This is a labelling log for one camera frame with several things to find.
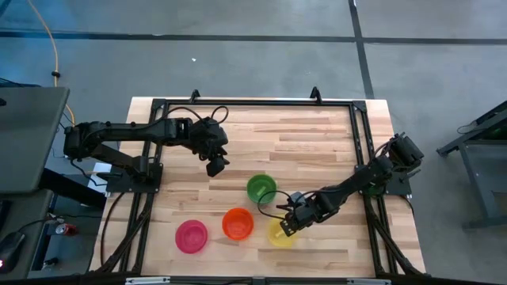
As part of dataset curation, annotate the red drink can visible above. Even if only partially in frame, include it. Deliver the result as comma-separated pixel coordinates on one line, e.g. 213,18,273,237
55,222,78,238

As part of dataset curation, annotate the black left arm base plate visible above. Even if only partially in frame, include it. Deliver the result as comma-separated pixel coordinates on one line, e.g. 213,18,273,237
105,161,164,195

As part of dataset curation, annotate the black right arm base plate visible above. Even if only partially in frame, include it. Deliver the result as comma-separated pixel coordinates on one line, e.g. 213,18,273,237
356,164,413,197

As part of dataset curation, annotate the black floor cable loop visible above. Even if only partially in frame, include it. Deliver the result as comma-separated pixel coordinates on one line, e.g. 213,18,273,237
100,191,128,267

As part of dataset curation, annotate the green translucent plastic bowl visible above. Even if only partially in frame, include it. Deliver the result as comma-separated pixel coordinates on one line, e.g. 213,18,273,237
246,173,278,206

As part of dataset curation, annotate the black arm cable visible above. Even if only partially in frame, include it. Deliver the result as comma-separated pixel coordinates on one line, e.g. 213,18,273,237
158,104,231,128
256,189,295,221

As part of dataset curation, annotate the pink translucent plastic bowl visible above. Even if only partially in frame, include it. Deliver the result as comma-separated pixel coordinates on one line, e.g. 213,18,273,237
174,219,209,255

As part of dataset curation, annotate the white power box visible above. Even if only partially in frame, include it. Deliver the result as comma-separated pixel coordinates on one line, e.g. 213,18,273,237
91,161,112,196

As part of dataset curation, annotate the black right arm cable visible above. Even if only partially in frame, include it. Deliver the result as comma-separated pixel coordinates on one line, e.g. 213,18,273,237
256,189,295,221

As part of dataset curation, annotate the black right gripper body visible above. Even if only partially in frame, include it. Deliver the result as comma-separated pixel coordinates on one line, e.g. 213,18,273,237
290,193,318,231

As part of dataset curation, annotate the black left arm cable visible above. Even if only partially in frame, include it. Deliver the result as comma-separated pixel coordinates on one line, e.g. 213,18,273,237
158,104,231,128

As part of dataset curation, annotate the orange translucent plastic bowl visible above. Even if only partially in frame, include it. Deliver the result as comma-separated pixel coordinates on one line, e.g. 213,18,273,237
221,207,255,241

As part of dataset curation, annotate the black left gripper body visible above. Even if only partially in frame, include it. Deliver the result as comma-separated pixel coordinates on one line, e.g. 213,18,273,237
189,116,231,160

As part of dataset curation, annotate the grey desk top panel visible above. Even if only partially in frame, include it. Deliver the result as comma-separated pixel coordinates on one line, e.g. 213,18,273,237
0,86,71,196

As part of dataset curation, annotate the yellow extension cable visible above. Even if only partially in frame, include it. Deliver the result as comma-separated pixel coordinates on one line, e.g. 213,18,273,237
26,0,76,126

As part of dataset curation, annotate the black aluminium rig frame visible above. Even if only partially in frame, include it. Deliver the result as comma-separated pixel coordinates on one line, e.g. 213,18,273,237
94,97,425,278

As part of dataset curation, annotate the silver metal bracket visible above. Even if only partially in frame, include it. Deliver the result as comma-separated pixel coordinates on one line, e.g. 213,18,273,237
347,278,393,285
125,276,172,285

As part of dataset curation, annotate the yellow translucent plastic bowl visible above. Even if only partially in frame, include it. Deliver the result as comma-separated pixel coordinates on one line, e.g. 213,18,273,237
267,215,298,249

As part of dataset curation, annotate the black metal stand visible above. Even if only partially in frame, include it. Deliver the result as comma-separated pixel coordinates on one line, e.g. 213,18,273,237
436,101,507,230

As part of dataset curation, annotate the dark lower desk surface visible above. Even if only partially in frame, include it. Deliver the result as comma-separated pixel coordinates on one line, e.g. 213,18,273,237
0,189,55,280

